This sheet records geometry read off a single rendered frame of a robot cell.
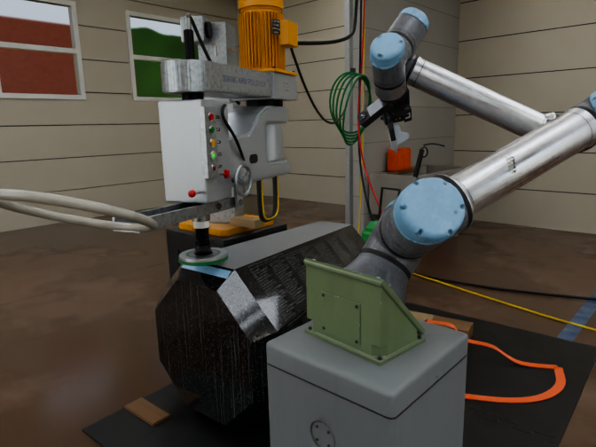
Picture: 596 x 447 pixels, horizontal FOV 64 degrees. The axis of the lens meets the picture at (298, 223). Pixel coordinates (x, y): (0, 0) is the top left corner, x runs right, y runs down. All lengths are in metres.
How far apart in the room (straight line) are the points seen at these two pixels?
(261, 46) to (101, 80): 6.16
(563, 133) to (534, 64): 5.65
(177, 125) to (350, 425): 1.34
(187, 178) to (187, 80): 0.39
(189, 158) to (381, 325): 1.16
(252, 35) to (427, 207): 1.71
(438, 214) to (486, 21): 6.30
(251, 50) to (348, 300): 1.71
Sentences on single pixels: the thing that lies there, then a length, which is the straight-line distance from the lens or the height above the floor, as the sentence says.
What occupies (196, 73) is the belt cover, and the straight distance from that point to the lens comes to 1.99.
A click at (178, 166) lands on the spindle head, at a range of 2.04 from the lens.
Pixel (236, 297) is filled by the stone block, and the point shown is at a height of 0.70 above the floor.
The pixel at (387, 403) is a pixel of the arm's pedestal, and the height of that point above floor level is 0.82.
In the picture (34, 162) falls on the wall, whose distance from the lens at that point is 8.11.
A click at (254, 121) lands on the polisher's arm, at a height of 1.44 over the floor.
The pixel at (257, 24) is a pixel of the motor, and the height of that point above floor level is 1.92.
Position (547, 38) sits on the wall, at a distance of 7.02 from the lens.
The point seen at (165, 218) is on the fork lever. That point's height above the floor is 1.08.
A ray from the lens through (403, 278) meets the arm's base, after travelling 1.26.
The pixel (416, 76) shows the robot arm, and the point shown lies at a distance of 1.53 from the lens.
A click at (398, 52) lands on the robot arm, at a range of 1.33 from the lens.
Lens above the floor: 1.42
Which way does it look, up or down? 12 degrees down
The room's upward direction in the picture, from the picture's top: 1 degrees counter-clockwise
